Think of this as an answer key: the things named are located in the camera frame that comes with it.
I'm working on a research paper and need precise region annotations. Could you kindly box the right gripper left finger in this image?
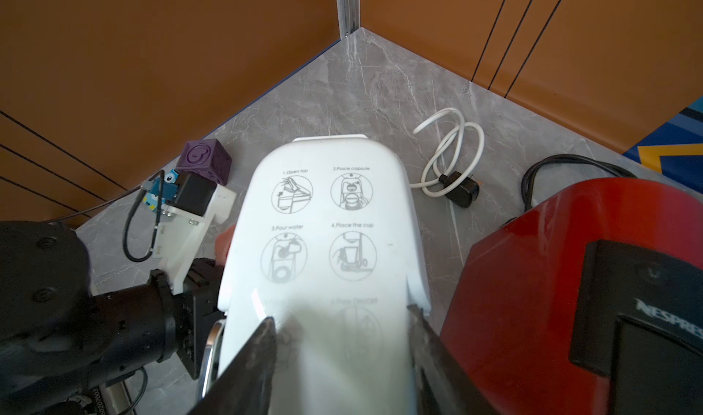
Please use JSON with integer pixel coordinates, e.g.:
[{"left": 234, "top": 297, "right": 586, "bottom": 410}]
[{"left": 190, "top": 317, "right": 278, "bottom": 414}]

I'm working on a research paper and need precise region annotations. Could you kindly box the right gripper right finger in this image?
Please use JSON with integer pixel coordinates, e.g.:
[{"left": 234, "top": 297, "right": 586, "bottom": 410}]
[{"left": 408, "top": 304, "right": 497, "bottom": 415}]

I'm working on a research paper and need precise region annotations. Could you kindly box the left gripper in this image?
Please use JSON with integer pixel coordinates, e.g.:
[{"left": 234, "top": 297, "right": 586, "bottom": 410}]
[{"left": 1, "top": 221, "right": 223, "bottom": 414}]

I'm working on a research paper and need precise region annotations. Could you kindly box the white coffee machine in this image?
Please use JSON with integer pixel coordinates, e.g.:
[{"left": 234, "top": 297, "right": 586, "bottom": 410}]
[{"left": 218, "top": 135, "right": 431, "bottom": 414}]

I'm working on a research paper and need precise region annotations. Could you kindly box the red Nespresso coffee machine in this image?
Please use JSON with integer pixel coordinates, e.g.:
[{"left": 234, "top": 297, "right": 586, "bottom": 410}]
[{"left": 440, "top": 178, "right": 702, "bottom": 414}]

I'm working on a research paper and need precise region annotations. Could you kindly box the pink striped towel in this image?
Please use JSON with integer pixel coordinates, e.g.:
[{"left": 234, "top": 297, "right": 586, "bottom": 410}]
[{"left": 214, "top": 225, "right": 236, "bottom": 267}]

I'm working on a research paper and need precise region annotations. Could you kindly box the blue owl figure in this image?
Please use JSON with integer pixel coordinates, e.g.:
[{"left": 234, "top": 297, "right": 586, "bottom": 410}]
[{"left": 143, "top": 169, "right": 179, "bottom": 211}]

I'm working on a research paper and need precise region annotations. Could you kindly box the purple square card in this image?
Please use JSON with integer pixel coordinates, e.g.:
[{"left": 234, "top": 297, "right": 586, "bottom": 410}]
[{"left": 175, "top": 139, "right": 232, "bottom": 186}]

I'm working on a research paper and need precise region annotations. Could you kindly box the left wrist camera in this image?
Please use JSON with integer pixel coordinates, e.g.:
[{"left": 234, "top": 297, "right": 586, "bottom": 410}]
[{"left": 137, "top": 172, "right": 237, "bottom": 295}]

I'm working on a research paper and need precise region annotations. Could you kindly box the red machine black power cable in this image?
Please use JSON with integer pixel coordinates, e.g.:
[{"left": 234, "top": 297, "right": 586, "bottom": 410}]
[{"left": 520, "top": 153, "right": 638, "bottom": 214}]

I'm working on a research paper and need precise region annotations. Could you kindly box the white power cable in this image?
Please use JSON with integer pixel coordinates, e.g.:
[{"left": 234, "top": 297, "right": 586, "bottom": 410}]
[{"left": 411, "top": 106, "right": 487, "bottom": 210}]

